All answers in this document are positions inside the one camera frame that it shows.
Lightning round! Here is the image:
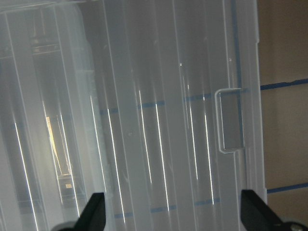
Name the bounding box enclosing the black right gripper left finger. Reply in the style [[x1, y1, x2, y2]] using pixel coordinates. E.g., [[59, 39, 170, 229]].
[[54, 192, 106, 231]]

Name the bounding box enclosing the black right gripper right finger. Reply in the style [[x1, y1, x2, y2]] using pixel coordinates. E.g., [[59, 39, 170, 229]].
[[241, 190, 289, 231]]

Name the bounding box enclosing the clear plastic storage box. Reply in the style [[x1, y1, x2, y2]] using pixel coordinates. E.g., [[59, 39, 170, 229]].
[[0, 0, 110, 231]]

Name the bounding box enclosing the clear plastic box lid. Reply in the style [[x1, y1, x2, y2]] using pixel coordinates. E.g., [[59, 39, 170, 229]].
[[0, 0, 269, 231]]

